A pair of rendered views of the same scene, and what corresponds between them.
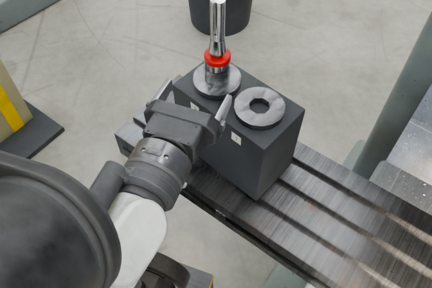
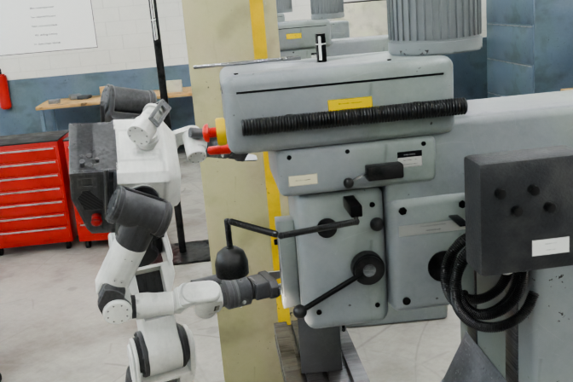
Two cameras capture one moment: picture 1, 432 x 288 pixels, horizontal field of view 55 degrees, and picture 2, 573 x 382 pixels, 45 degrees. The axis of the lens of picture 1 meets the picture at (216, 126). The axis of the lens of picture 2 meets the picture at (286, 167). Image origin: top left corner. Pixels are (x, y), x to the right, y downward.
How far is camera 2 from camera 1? 1.69 m
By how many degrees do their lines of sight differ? 54
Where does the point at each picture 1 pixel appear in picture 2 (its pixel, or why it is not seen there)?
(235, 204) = (291, 370)
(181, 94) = not seen: hidden behind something
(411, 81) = not seen: hidden behind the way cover
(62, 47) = (379, 357)
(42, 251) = (156, 205)
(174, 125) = (259, 278)
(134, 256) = (196, 293)
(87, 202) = (169, 208)
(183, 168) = (245, 289)
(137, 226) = (205, 286)
